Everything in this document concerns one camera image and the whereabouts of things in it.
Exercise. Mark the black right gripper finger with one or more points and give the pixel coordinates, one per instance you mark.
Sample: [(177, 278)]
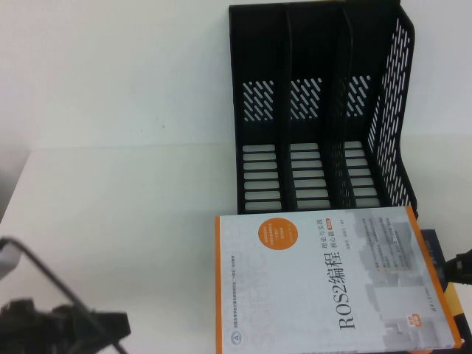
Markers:
[(461, 271)]

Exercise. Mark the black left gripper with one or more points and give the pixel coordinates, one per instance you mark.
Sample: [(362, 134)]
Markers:
[(44, 332)]

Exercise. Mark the dark blue robot book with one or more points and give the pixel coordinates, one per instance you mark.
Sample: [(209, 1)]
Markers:
[(431, 243)]

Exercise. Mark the white orange ROS2 book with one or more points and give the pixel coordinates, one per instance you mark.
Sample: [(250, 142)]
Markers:
[(317, 280)]

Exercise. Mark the black plastic book stand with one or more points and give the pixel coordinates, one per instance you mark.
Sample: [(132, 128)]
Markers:
[(313, 48)]

